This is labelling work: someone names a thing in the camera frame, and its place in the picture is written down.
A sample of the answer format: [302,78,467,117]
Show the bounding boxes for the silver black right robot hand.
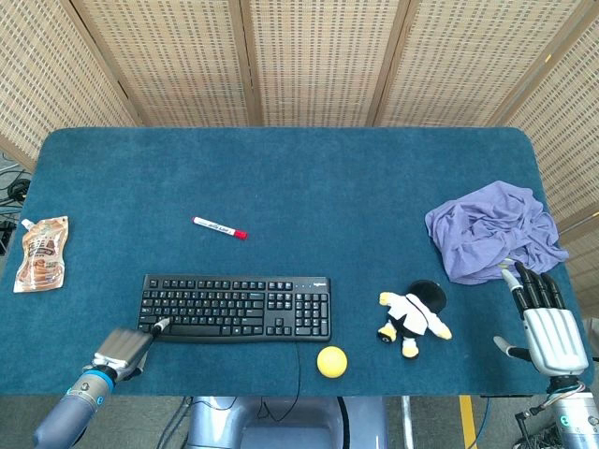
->
[492,260,591,376]

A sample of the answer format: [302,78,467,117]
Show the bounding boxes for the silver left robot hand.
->
[92,317,173,378]

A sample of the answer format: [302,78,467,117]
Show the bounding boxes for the black Logitech keyboard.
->
[137,273,332,344]

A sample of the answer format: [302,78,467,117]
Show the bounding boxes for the crumpled purple cloth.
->
[424,181,570,285]

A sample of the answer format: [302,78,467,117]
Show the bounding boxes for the brown snack spout pouch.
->
[12,215,70,295]

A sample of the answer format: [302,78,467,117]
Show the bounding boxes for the black white plush penguin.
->
[376,279,454,360]

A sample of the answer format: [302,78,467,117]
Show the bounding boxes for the red cap whiteboard marker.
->
[192,215,249,241]

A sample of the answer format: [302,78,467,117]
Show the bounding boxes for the metal table leg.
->
[400,396,416,449]

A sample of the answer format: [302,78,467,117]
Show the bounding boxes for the grey blue robot torso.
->
[184,396,389,449]

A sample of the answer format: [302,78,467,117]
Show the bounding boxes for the yellow foam ball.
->
[316,345,349,377]

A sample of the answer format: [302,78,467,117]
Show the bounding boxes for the woven wicker folding screen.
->
[0,0,599,328]

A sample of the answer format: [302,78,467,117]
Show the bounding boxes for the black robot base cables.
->
[156,397,194,449]

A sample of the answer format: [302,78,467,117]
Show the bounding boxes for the thin dark cable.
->
[259,340,303,420]

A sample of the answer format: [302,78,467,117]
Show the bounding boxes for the black floor cable bundle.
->
[0,167,32,221]

